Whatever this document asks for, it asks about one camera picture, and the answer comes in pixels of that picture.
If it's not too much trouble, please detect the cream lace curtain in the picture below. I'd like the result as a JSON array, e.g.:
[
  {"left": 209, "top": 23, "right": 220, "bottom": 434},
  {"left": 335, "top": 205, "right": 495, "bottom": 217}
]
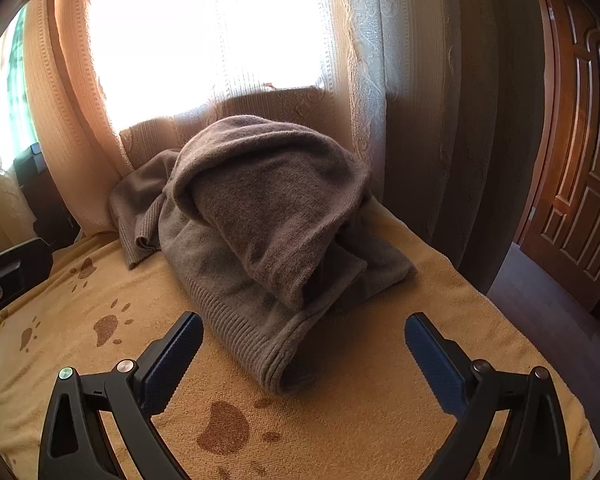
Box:
[{"left": 0, "top": 35, "right": 38, "bottom": 241}]

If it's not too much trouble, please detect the white lace curtain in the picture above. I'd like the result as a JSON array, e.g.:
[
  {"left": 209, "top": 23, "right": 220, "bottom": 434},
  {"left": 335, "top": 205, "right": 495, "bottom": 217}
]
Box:
[{"left": 330, "top": 0, "right": 536, "bottom": 286}]

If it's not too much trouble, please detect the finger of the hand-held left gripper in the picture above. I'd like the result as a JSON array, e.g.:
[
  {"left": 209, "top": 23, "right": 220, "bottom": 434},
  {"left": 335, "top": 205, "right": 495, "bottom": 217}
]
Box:
[{"left": 0, "top": 237, "right": 54, "bottom": 333}]

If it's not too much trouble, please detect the brown panelled wooden door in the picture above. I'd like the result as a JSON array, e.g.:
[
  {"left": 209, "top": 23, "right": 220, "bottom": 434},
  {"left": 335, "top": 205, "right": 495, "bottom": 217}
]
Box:
[{"left": 510, "top": 0, "right": 600, "bottom": 316}]

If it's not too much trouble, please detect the small black box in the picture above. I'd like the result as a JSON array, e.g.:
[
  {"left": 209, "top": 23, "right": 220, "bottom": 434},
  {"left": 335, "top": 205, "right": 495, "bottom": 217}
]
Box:
[{"left": 12, "top": 144, "right": 46, "bottom": 183}]

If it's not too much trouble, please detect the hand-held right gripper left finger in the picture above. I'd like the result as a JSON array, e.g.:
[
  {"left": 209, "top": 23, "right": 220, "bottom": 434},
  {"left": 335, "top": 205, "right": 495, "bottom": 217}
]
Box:
[{"left": 37, "top": 311, "right": 204, "bottom": 480}]

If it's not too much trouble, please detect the brown wooden nightstand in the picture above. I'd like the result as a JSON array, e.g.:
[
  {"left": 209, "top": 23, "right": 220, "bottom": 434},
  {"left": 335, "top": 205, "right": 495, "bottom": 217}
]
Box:
[{"left": 17, "top": 170, "right": 83, "bottom": 251}]

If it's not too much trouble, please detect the beige knit sweater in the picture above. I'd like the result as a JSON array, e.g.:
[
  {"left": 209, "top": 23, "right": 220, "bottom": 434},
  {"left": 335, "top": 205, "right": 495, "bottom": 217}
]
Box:
[{"left": 109, "top": 152, "right": 418, "bottom": 396}]

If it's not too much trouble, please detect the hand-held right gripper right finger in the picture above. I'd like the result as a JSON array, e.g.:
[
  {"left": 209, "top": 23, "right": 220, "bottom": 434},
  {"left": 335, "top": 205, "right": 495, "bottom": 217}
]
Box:
[{"left": 404, "top": 312, "right": 581, "bottom": 480}]

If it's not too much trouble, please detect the peach ribbed curtain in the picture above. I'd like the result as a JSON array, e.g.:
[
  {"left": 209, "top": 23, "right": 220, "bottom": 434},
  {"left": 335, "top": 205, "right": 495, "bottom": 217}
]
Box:
[{"left": 22, "top": 0, "right": 351, "bottom": 236}]

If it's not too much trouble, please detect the yellow paw print blanket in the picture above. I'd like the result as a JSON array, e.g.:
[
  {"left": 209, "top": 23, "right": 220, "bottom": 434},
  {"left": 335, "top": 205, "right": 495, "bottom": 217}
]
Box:
[{"left": 0, "top": 200, "right": 600, "bottom": 480}]

